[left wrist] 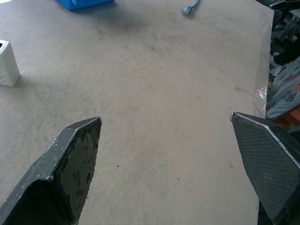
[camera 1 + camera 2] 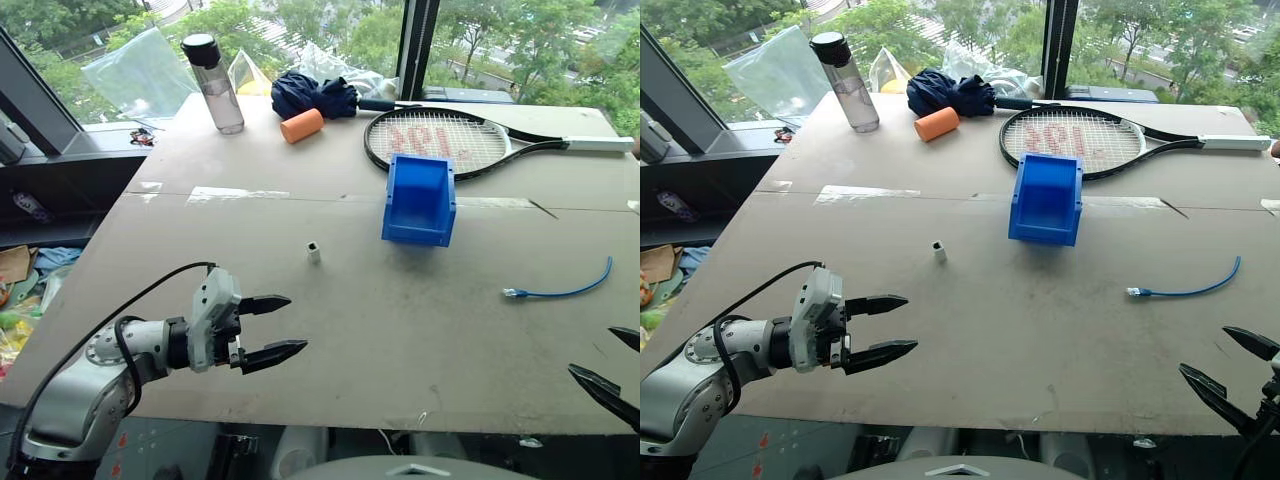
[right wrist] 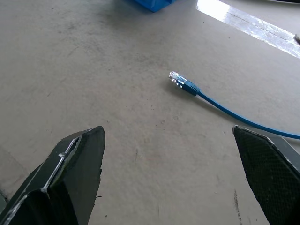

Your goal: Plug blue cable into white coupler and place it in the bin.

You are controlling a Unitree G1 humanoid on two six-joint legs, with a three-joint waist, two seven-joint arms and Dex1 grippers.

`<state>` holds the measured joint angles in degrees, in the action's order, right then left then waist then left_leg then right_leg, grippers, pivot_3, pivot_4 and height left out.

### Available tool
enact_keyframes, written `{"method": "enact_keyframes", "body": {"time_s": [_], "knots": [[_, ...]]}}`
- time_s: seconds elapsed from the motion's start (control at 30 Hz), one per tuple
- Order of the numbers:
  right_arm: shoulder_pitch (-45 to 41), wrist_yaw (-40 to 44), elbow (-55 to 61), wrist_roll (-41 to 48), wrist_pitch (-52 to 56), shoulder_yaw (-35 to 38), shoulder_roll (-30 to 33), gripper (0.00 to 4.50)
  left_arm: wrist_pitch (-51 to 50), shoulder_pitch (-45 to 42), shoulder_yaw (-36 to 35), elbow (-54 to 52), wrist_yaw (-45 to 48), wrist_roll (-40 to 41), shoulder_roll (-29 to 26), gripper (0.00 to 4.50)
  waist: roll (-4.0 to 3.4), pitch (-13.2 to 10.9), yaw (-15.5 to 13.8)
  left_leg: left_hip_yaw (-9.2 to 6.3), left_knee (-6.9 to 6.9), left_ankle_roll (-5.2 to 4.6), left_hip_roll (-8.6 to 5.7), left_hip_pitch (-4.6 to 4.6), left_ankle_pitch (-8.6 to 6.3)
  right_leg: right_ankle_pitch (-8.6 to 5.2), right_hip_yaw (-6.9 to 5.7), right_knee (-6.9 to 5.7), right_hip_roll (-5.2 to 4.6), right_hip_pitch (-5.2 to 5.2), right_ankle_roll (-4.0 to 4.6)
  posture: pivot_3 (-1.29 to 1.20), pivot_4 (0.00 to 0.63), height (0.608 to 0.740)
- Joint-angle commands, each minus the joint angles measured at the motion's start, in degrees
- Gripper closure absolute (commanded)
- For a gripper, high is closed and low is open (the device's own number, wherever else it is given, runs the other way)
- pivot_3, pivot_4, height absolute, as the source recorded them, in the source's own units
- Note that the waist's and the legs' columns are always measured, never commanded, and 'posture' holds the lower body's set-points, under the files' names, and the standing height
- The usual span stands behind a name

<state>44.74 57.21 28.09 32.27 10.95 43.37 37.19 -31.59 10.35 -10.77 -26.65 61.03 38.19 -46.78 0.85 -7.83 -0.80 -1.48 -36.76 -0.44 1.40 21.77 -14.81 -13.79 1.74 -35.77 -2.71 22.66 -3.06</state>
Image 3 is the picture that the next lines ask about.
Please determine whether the clear adhesive tape strip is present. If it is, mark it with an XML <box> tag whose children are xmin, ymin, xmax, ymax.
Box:
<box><xmin>196</xmin><ymin>0</ymin><xmax>300</xmax><ymax>59</ymax></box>

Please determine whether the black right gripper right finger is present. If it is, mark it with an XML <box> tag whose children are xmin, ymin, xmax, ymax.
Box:
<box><xmin>232</xmin><ymin>125</ymin><xmax>300</xmax><ymax>225</ymax></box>

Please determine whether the blue plastic box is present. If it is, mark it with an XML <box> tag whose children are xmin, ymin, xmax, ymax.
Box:
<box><xmin>124</xmin><ymin>0</ymin><xmax>181</xmax><ymax>13</ymax></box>

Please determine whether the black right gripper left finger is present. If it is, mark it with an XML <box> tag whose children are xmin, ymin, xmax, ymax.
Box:
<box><xmin>0</xmin><ymin>126</ymin><xmax>106</xmax><ymax>225</ymax></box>

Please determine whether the blue Ethernet cable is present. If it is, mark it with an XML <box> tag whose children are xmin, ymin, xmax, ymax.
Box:
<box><xmin>168</xmin><ymin>70</ymin><xmax>300</xmax><ymax>140</ymax></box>

